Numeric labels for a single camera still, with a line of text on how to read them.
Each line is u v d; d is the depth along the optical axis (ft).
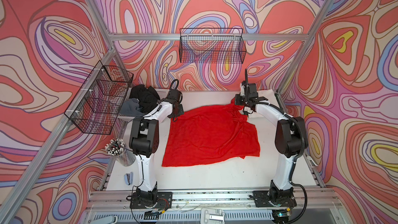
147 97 3.41
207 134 3.16
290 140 1.71
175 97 2.63
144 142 1.77
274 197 2.15
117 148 2.37
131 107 3.22
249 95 2.52
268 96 3.62
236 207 2.36
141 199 2.21
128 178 2.57
